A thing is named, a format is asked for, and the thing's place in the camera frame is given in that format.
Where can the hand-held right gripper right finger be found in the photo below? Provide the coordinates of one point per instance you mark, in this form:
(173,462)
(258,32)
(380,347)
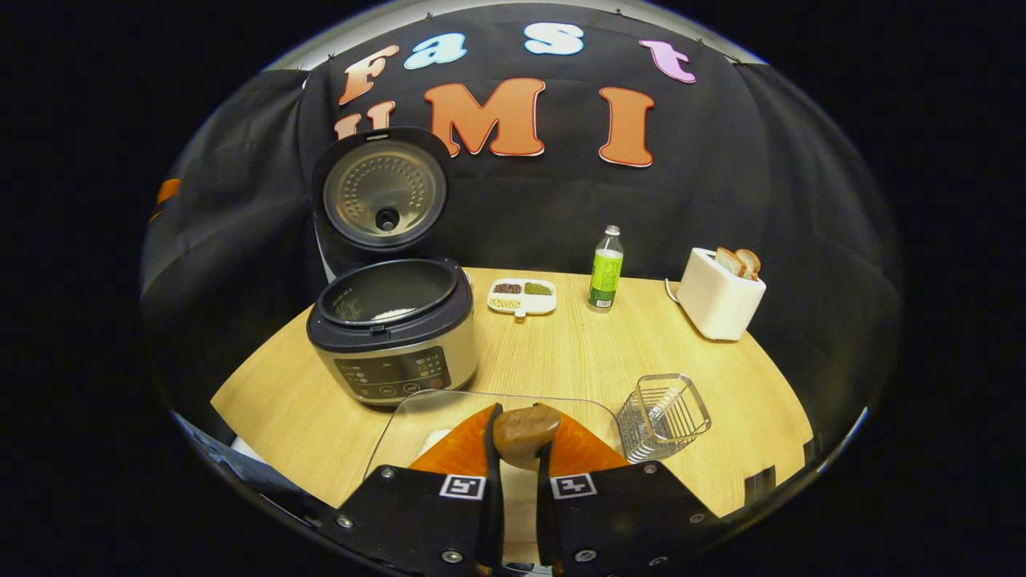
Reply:
(545,513)

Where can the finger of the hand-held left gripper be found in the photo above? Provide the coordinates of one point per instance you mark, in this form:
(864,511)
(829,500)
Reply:
(167,191)

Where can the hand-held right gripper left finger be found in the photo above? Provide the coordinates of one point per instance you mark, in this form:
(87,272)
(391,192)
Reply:
(495,497)

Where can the wooden spoon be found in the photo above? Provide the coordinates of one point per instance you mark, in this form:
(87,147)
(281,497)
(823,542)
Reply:
(525,433)

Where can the black silver rice cooker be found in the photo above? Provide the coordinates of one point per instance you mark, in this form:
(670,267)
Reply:
(393,353)

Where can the white rice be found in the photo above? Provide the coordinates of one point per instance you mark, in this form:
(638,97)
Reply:
(393,314)

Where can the white divided bean dish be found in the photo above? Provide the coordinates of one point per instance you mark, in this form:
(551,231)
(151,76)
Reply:
(521,296)

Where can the green drink bottle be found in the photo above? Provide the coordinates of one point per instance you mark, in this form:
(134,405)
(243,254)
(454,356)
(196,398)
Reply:
(605,276)

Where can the white toaster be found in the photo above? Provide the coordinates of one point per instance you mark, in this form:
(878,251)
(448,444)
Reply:
(717,304)

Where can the toast slice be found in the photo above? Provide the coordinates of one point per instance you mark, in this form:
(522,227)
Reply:
(750,263)
(728,261)

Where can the black table edge bracket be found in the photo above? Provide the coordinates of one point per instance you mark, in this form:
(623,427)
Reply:
(759,485)

